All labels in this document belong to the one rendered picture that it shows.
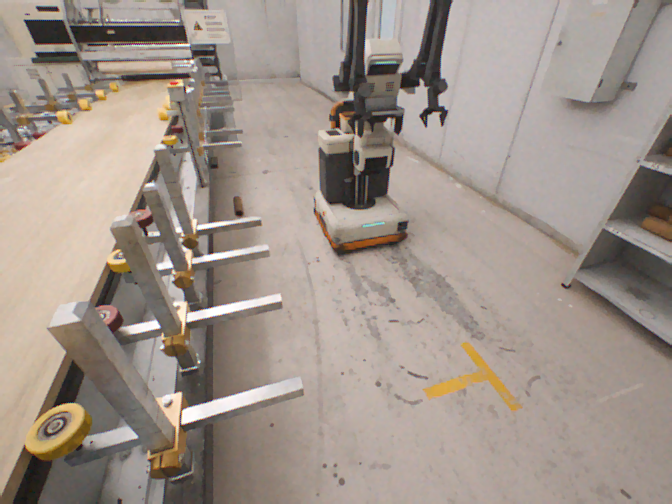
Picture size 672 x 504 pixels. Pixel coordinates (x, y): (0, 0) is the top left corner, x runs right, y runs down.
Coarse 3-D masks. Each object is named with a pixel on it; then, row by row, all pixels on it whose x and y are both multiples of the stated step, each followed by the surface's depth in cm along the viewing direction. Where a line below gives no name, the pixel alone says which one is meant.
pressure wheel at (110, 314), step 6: (102, 306) 73; (108, 306) 73; (114, 306) 73; (102, 312) 72; (108, 312) 72; (114, 312) 72; (102, 318) 71; (108, 318) 70; (114, 318) 70; (120, 318) 73; (108, 324) 69; (114, 324) 71; (120, 324) 72; (114, 330) 71
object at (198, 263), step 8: (248, 248) 103; (256, 248) 103; (264, 248) 103; (208, 256) 100; (216, 256) 100; (224, 256) 100; (232, 256) 100; (240, 256) 101; (248, 256) 102; (256, 256) 103; (264, 256) 104; (160, 264) 96; (168, 264) 96; (192, 264) 97; (200, 264) 98; (208, 264) 99; (216, 264) 100; (224, 264) 101; (128, 272) 93; (160, 272) 95; (168, 272) 96; (128, 280) 93
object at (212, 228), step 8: (208, 224) 120; (216, 224) 120; (224, 224) 120; (232, 224) 121; (240, 224) 122; (248, 224) 123; (256, 224) 124; (152, 232) 115; (200, 232) 118; (208, 232) 119; (216, 232) 120; (152, 240) 114; (160, 240) 115
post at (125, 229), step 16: (112, 224) 55; (128, 224) 56; (128, 240) 57; (144, 240) 61; (128, 256) 59; (144, 256) 60; (144, 272) 62; (144, 288) 64; (160, 288) 65; (160, 304) 67; (160, 320) 69; (176, 320) 72; (192, 352) 81
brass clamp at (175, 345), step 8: (184, 304) 81; (184, 312) 79; (184, 320) 76; (184, 328) 75; (168, 336) 72; (176, 336) 73; (184, 336) 73; (168, 344) 71; (176, 344) 71; (184, 344) 73; (168, 352) 72; (176, 352) 73; (184, 352) 73
